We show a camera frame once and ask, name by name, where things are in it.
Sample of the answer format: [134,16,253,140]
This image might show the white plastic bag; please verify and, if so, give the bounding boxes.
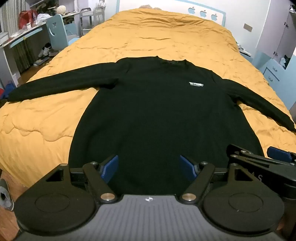
[35,13,51,25]

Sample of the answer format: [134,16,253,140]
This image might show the olive desk curtain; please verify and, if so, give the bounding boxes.
[10,35,32,73]

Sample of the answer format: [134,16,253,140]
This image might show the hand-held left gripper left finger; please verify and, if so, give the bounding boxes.
[43,155,119,203]

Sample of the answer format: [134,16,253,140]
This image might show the light blue chair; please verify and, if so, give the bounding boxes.
[46,14,80,52]

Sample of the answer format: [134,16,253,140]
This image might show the light blue nightstand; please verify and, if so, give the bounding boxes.
[252,51,290,93]

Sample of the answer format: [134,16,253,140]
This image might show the grey metal cart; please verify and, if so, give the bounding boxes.
[80,7,106,37]

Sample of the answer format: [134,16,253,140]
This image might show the yellow quilt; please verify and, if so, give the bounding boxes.
[0,8,296,188]

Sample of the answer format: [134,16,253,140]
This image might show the white wardrobe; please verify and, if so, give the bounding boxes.
[255,0,296,70]

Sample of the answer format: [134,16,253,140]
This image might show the white blue bed headboard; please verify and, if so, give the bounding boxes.
[118,0,226,27]

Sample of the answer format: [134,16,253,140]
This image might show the white items on nightstand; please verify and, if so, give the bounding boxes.
[236,42,252,56]

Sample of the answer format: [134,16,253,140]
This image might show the blue cloth bag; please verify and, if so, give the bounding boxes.
[4,81,17,93]

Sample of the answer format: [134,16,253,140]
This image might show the white wall shelf unit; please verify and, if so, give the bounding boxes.
[30,0,77,15]

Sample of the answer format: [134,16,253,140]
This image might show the grey slipper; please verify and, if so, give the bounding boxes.
[0,178,15,212]

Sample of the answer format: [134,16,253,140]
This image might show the black sweater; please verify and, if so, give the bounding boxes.
[7,56,296,197]

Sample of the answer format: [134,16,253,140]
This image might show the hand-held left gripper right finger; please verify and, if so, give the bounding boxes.
[180,155,255,203]

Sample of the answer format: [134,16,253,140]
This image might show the red bag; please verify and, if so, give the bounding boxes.
[18,10,37,29]

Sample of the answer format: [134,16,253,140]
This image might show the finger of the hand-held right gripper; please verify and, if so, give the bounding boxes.
[227,144,296,173]
[267,146,296,164]

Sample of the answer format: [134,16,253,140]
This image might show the sheer window curtain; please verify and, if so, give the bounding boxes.
[0,0,28,24]

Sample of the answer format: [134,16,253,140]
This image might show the white blue desk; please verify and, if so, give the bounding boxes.
[0,10,81,86]

